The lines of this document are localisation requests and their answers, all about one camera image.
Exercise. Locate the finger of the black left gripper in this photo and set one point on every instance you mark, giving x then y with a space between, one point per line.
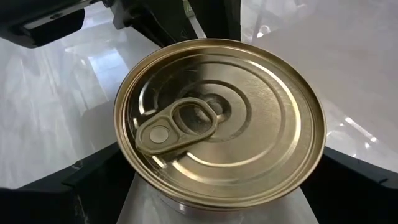
149 18
220 18

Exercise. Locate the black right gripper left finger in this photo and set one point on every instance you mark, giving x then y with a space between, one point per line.
62 202

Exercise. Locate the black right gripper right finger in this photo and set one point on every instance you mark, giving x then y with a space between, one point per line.
357 202

